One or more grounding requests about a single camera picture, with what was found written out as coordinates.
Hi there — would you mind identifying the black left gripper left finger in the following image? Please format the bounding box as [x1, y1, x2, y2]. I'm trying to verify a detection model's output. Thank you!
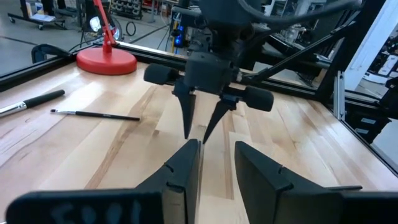
[5, 138, 202, 224]

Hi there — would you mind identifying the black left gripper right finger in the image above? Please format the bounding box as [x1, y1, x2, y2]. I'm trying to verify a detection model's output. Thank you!
[234, 141, 398, 224]

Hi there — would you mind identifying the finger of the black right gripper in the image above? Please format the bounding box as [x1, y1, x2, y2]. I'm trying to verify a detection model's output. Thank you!
[172, 79, 197, 140]
[202, 95, 240, 144]

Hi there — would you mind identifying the thin black makeup brush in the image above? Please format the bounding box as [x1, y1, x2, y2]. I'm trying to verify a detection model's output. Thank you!
[50, 108, 141, 122]

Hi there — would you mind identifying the fluffy makeup brush silver ferrule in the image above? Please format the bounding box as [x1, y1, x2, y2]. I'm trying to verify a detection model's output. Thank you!
[0, 89, 66, 118]

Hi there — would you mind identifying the black box blue light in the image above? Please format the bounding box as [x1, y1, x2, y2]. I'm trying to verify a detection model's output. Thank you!
[172, 24, 189, 49]

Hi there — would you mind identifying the red desk lamp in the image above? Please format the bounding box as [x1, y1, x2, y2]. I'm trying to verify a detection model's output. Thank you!
[76, 0, 137, 76]

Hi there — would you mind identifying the silver aluminium extrusion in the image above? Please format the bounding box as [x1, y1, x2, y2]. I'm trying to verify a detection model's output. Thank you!
[333, 70, 346, 121]

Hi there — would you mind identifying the wheeled cart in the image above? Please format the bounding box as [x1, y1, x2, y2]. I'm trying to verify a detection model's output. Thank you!
[7, 0, 67, 31]

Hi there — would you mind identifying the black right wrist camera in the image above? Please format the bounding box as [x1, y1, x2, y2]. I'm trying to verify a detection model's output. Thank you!
[198, 0, 265, 32]

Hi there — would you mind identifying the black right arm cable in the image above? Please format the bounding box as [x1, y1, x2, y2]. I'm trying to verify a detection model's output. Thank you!
[238, 0, 363, 27]

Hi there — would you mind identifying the black frame corner clamp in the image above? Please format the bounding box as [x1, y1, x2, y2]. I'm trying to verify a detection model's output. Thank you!
[30, 43, 73, 64]

